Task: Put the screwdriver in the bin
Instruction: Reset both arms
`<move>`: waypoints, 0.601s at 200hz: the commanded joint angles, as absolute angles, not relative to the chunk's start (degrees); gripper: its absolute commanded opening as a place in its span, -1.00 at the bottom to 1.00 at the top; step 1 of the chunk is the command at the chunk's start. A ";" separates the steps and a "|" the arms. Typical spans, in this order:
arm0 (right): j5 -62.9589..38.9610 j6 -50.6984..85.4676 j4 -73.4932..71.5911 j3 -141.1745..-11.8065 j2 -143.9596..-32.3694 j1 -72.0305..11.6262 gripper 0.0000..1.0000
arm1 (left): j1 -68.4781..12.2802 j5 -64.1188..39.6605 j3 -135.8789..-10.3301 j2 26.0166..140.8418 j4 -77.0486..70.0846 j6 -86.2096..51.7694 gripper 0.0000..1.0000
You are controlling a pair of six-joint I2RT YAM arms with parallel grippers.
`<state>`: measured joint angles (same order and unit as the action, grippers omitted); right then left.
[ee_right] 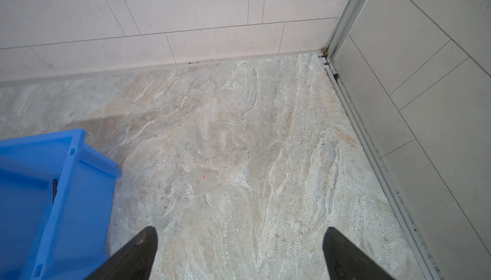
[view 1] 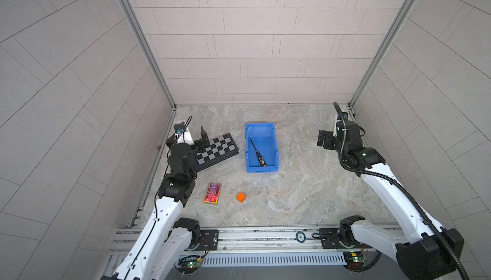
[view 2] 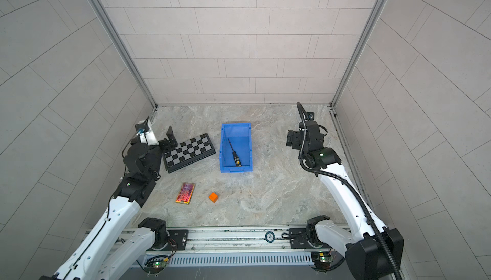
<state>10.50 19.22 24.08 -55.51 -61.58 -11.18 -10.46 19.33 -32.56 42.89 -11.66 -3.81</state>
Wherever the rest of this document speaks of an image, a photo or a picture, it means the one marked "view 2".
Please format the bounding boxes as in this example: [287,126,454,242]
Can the black yellow screwdriver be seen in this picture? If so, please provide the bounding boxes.
[228,138,242,167]

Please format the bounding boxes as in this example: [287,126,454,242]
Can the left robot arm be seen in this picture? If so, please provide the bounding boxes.
[51,120,178,279]

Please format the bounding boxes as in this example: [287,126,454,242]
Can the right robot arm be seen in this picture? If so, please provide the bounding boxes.
[286,120,404,279]

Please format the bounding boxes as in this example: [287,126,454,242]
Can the blue plastic bin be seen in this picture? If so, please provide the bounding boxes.
[219,123,253,173]

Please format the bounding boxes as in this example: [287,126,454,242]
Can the black white chessboard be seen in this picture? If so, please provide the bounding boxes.
[163,133,216,173]

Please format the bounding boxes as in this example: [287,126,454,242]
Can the colourful card pack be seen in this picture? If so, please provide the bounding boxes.
[175,182,195,205]

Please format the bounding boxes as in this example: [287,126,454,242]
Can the small orange cube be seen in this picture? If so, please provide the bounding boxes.
[208,193,219,203]

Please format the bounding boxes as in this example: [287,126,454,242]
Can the left controller board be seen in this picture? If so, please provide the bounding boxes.
[145,255,170,274]

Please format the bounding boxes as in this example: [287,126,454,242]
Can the controller board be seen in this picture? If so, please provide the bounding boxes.
[145,255,170,274]
[311,253,334,271]

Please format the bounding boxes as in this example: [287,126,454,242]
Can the right controller board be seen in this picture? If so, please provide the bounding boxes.
[311,253,334,271]

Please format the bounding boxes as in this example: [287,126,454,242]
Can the black corrugated cable conduit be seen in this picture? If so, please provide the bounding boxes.
[296,101,404,280]

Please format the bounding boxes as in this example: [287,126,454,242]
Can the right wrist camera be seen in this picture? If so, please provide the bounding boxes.
[306,112,315,120]

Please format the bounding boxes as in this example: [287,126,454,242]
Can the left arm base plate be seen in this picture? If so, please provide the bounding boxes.
[151,230,189,251]

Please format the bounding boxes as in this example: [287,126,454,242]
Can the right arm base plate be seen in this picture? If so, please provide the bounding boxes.
[285,228,322,249]

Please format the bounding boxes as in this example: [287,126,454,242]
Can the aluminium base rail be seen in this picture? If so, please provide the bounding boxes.
[82,224,384,256]

